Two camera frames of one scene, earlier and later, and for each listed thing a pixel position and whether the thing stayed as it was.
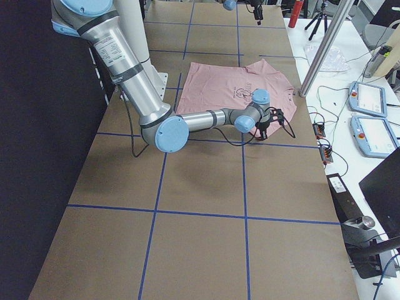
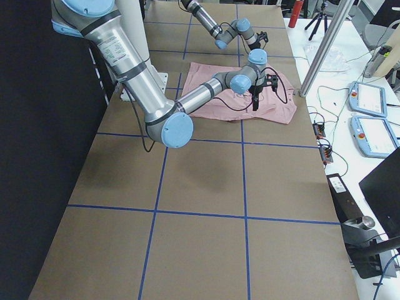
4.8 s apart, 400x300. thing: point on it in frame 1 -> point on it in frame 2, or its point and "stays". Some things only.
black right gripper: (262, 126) -> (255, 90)
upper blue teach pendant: (368, 99) stays
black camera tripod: (320, 16) stays
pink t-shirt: (220, 86) stays
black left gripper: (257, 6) -> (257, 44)
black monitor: (381, 188) stays
